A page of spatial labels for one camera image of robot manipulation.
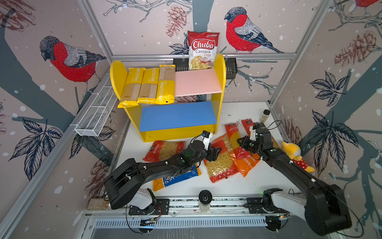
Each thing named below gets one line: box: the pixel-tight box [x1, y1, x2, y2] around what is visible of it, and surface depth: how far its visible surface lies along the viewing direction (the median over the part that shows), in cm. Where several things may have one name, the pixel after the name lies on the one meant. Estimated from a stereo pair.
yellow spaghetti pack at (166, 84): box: [155, 64, 176, 105], surface depth 73 cm
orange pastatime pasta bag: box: [230, 144, 261, 178], surface depth 85 cm
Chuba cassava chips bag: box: [187, 30, 220, 71], surface depth 85 cm
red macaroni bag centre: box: [203, 132, 239, 184], surface depth 85 cm
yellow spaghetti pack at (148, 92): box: [136, 67, 161, 105], surface depth 72 cm
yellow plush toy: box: [281, 140, 316, 173], surface depth 87 cm
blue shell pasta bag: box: [152, 163, 202, 192], surface depth 81 cm
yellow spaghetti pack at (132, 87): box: [117, 67, 145, 109], surface depth 72 cm
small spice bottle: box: [259, 109, 271, 123], surface depth 106 cm
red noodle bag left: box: [142, 140, 186, 163], surface depth 91 cm
